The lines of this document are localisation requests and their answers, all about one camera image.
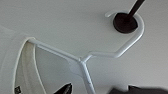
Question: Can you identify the white garment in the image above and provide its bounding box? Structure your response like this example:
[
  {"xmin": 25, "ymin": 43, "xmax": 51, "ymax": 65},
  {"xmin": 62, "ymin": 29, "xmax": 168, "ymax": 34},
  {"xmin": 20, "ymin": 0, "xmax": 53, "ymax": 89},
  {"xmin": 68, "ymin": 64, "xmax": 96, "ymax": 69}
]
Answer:
[{"xmin": 0, "ymin": 24, "xmax": 45, "ymax": 94}]

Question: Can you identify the black wall peg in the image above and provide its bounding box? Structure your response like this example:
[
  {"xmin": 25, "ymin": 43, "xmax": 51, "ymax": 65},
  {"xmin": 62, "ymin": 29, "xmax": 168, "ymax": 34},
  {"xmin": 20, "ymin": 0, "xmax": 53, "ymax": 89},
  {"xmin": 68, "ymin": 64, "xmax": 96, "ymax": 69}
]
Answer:
[{"xmin": 112, "ymin": 0, "xmax": 147, "ymax": 35}]

